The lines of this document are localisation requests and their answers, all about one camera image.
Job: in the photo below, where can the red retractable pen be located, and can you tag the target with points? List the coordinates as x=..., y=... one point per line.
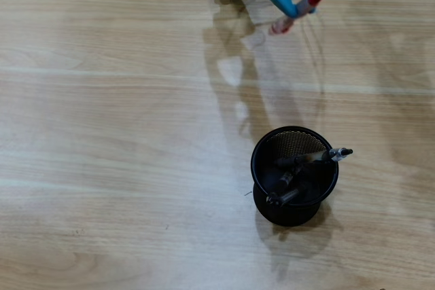
x=282, y=25

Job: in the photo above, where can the clear retractable pen grey grip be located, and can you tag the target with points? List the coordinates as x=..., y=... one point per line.
x=340, y=153

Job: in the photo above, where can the black pen with barcode label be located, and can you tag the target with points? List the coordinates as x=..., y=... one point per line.
x=285, y=179

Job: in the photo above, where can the clear gel pen black cap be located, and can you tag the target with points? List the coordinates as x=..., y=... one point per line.
x=285, y=197

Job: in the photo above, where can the black mesh pen holder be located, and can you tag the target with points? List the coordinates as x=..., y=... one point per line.
x=299, y=217

